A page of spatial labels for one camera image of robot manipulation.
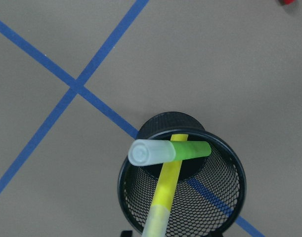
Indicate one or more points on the red marker pen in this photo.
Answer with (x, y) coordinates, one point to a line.
(287, 2)

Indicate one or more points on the black mesh pen cup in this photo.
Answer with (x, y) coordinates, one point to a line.
(210, 191)

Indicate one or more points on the yellow highlighter pen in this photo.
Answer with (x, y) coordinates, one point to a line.
(160, 209)

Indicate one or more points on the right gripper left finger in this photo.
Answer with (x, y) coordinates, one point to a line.
(127, 233)

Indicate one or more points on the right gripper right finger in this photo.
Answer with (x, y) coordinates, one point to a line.
(216, 234)

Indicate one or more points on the green marker pen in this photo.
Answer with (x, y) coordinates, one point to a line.
(145, 152)

